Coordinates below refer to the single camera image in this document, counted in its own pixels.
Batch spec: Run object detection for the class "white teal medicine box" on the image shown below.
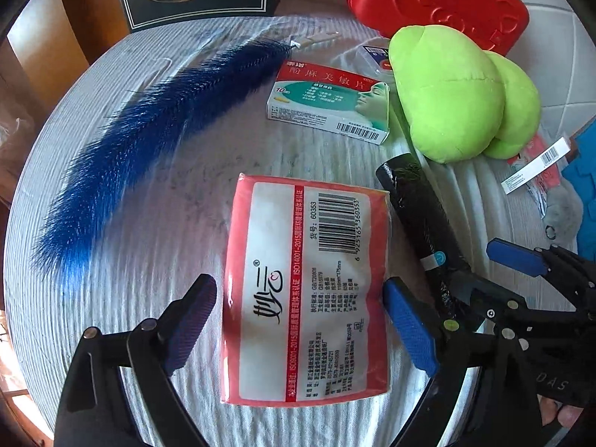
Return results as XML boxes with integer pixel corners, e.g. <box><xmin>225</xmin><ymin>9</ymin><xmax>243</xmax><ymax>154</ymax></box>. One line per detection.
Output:
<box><xmin>267</xmin><ymin>60</ymin><xmax>390</xmax><ymax>145</ymax></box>

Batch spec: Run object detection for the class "red bear suitcase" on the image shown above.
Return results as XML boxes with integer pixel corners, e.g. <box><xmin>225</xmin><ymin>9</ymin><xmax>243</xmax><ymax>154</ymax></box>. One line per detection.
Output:
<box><xmin>346</xmin><ymin>0</ymin><xmax>529</xmax><ymax>55</ymax></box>

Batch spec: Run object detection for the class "white barcode box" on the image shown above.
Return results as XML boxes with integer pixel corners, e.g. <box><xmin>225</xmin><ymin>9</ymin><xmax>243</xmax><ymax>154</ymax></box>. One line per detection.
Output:
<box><xmin>501</xmin><ymin>136</ymin><xmax>571</xmax><ymax>195</ymax></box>

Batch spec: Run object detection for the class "person right hand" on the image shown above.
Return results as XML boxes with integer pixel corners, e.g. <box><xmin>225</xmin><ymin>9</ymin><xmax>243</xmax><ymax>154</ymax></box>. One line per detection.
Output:
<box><xmin>538</xmin><ymin>396</ymin><xmax>584</xmax><ymax>429</ymax></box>

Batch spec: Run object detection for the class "blue plastic crate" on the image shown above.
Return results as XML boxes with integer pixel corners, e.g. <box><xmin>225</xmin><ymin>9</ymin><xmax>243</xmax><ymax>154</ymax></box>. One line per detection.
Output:
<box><xmin>563</xmin><ymin>119</ymin><xmax>596</xmax><ymax>261</ymax></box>

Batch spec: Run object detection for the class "striped white bed sheet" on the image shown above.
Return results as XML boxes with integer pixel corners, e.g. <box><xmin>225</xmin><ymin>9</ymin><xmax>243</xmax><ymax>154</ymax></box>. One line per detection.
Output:
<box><xmin>4</xmin><ymin>15</ymin><xmax>573</xmax><ymax>446</ymax></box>

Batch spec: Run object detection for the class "black cylinder tube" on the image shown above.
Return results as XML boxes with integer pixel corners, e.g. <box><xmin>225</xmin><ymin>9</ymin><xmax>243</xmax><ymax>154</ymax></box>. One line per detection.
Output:
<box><xmin>376</xmin><ymin>153</ymin><xmax>470</xmax><ymax>320</ymax></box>

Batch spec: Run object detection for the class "pink tissue pack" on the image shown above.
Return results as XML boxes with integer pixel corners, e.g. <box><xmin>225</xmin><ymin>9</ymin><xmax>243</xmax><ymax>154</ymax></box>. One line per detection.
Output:
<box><xmin>221</xmin><ymin>175</ymin><xmax>390</xmax><ymax>408</ymax></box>

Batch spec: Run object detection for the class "small white blue box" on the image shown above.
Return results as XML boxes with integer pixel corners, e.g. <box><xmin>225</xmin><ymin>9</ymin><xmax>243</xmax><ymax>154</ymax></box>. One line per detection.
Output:
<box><xmin>359</xmin><ymin>44</ymin><xmax>392</xmax><ymax>74</ymax></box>

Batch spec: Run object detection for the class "green plush toy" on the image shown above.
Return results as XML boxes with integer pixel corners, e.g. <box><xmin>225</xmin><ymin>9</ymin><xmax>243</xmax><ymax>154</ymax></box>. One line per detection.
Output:
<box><xmin>388</xmin><ymin>25</ymin><xmax>542</xmax><ymax>164</ymax></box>

